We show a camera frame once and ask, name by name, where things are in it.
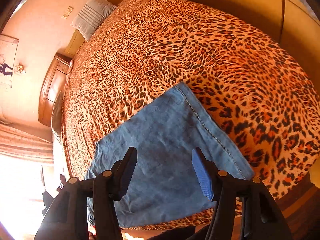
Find grey pillow at headboard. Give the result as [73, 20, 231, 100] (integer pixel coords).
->
[51, 91, 63, 144]

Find blue denim jeans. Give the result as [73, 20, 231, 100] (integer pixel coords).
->
[85, 83, 254, 228]

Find wall lamp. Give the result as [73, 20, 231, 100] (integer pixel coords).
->
[15, 63, 25, 75]

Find wall picture poster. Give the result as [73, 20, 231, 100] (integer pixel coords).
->
[0, 34, 19, 88]

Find grey striped pillow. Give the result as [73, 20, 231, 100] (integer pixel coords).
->
[72, 0, 117, 41]

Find wall switch plate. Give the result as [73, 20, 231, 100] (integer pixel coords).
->
[61, 6, 73, 19]

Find wooden wardrobe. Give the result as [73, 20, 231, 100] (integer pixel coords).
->
[105, 0, 320, 189]

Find orange curtain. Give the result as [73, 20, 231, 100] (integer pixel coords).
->
[1, 124, 54, 164]

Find wooden headboard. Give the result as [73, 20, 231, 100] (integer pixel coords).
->
[39, 53, 72, 127]

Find leopard print bed cover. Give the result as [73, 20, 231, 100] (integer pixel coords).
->
[61, 0, 320, 231]

